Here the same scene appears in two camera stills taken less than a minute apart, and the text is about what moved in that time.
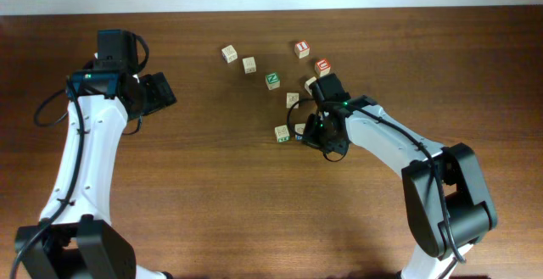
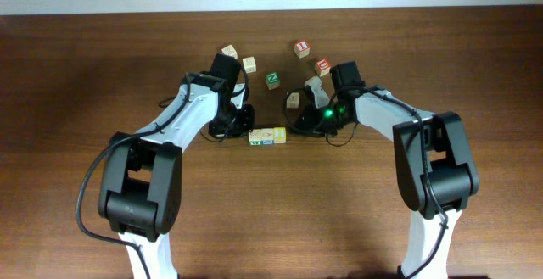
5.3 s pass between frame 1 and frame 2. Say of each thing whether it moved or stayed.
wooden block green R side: stayed
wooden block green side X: moved
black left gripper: moved
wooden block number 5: stayed
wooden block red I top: stayed
